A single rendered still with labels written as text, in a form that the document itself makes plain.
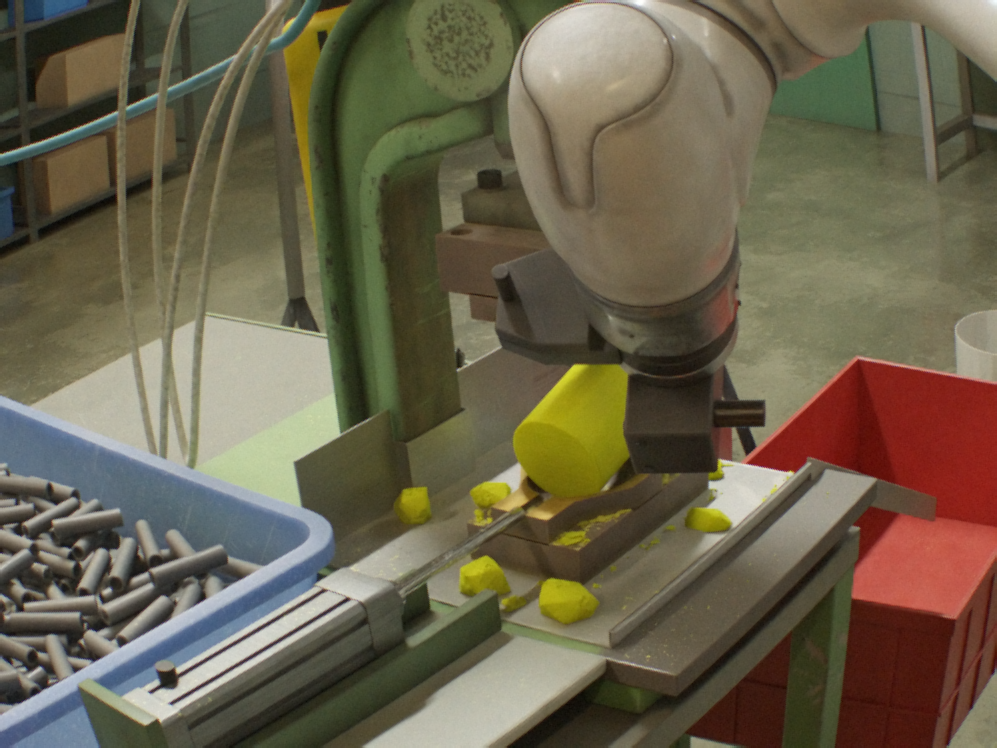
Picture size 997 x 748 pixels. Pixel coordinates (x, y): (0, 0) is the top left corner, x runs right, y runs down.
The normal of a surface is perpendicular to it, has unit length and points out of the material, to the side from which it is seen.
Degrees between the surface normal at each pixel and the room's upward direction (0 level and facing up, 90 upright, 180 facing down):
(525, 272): 40
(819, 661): 90
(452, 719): 0
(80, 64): 90
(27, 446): 81
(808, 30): 108
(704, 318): 122
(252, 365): 0
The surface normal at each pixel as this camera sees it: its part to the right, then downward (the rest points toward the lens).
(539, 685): -0.09, -0.93
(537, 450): -0.55, 0.58
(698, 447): -0.10, 0.88
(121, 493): -0.62, 0.19
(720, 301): 0.70, 0.55
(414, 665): 0.80, 0.15
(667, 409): -0.20, -0.47
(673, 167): 0.44, 0.64
